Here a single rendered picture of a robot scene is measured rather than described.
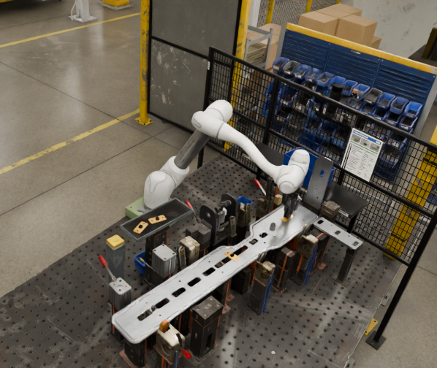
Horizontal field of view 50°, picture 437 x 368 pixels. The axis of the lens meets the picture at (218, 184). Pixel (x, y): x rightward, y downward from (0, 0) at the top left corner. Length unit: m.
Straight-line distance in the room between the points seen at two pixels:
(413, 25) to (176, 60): 4.95
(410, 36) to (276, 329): 7.03
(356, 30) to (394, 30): 2.20
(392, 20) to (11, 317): 7.75
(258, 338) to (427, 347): 1.64
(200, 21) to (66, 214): 2.19
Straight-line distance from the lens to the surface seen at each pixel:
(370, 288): 3.00
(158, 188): 2.92
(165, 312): 2.20
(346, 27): 6.93
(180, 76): 5.06
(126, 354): 2.40
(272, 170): 2.42
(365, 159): 2.99
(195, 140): 2.87
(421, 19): 8.85
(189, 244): 2.40
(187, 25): 4.85
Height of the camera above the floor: 2.71
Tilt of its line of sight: 35 degrees down
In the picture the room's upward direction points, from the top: 8 degrees clockwise
